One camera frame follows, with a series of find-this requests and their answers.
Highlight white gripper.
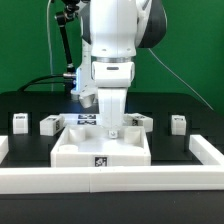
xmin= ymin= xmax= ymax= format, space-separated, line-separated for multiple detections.
xmin=92 ymin=61 xmax=135 ymax=139

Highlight white square table top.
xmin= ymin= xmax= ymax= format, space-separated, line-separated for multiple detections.
xmin=50 ymin=125 xmax=151 ymax=167

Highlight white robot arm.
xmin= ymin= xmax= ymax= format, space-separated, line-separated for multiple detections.
xmin=71 ymin=0 xmax=167 ymax=138

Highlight white base tag plate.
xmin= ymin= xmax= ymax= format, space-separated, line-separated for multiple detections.
xmin=61 ymin=113 xmax=99 ymax=125

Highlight white U-shaped obstacle fence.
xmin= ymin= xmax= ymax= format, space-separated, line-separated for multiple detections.
xmin=0 ymin=135 xmax=224 ymax=194

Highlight black cables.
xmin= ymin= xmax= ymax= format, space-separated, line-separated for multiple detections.
xmin=18 ymin=73 xmax=76 ymax=93

